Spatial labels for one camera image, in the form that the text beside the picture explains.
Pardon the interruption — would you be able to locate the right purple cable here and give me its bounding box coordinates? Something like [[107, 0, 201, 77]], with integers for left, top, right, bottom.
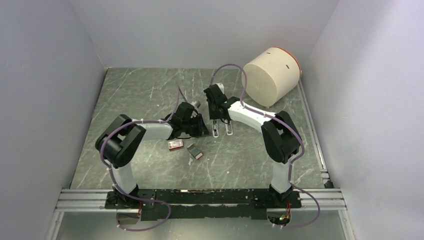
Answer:
[[210, 63, 322, 230]]

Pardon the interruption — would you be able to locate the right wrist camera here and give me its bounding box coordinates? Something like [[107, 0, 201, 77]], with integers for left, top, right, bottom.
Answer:
[[216, 83, 225, 94]]

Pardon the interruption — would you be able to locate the blue mini stapler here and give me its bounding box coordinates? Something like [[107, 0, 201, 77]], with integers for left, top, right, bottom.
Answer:
[[212, 119, 219, 138]]

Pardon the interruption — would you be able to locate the red staple box sleeve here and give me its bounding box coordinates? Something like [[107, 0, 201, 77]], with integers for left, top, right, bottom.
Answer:
[[167, 139, 184, 151]]

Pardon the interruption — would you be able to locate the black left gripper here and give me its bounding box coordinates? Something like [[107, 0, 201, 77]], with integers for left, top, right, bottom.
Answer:
[[182, 113, 211, 138]]

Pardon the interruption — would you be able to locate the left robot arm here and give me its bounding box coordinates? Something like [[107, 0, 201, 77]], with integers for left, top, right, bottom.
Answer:
[[95, 102, 209, 208]]

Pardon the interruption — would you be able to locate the aluminium frame rail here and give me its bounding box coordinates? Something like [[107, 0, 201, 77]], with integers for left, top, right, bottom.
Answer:
[[55, 188, 347, 213]]

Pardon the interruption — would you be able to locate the cream cylindrical container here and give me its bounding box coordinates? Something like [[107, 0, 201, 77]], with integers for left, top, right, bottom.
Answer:
[[242, 47, 302, 107]]

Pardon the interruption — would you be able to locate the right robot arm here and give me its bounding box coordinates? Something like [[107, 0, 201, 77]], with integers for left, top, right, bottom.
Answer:
[[203, 84, 302, 207]]

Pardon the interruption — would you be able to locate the staple box tray with staples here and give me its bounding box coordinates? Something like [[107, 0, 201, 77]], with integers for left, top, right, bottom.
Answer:
[[187, 143, 204, 160]]

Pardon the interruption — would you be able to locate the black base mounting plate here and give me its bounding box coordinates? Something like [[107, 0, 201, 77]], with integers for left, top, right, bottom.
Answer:
[[104, 188, 302, 221]]

